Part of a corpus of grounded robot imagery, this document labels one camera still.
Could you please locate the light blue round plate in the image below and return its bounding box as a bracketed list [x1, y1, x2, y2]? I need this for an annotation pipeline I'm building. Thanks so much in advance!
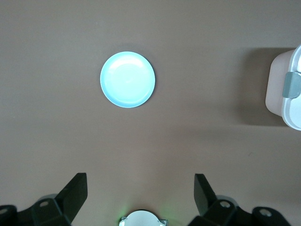
[100, 51, 156, 109]

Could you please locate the pink storage box white lid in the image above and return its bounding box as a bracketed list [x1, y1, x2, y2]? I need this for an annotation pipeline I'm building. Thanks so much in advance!
[265, 44, 301, 131]

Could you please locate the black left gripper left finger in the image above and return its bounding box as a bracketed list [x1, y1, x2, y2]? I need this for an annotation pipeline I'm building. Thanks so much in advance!
[0, 173, 89, 226]

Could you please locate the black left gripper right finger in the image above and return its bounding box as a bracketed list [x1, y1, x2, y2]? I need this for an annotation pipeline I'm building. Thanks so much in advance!
[189, 173, 292, 226]

